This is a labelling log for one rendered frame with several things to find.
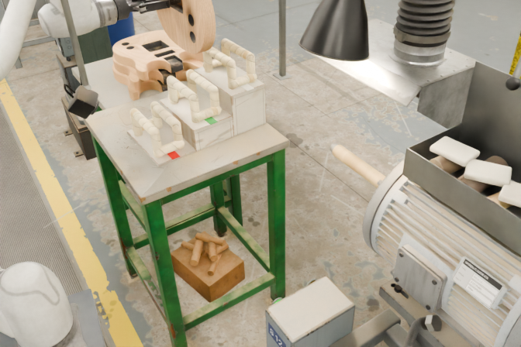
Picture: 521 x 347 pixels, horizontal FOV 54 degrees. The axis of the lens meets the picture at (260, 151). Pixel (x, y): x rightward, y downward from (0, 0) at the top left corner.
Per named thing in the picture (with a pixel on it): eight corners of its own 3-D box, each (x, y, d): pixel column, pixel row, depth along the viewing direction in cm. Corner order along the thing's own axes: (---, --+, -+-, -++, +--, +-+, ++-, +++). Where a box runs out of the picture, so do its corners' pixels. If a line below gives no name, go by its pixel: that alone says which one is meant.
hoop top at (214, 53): (237, 67, 179) (236, 59, 177) (229, 70, 177) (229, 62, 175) (208, 49, 192) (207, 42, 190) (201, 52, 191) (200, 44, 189)
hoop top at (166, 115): (183, 129, 177) (182, 120, 175) (175, 132, 176) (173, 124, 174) (157, 106, 191) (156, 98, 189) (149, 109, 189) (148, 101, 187)
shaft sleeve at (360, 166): (394, 193, 113) (397, 180, 112) (383, 196, 112) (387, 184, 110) (341, 154, 126) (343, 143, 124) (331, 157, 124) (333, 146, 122)
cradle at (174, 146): (187, 147, 181) (185, 140, 179) (157, 159, 175) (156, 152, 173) (182, 143, 183) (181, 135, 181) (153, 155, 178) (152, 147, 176)
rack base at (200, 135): (235, 136, 189) (233, 115, 183) (196, 152, 181) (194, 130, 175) (197, 108, 207) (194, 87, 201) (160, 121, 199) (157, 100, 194)
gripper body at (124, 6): (109, 16, 159) (137, 10, 163) (120, 24, 153) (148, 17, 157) (105, -8, 154) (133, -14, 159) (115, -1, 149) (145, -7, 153)
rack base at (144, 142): (197, 151, 181) (197, 149, 181) (159, 167, 174) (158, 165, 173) (161, 120, 199) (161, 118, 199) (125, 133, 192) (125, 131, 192)
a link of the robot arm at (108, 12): (103, 32, 150) (122, 27, 153) (97, 1, 145) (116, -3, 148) (92, 22, 157) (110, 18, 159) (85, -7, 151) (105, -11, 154)
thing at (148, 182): (289, 279, 229) (290, 139, 186) (171, 342, 204) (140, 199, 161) (222, 204, 272) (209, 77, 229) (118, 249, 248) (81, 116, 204)
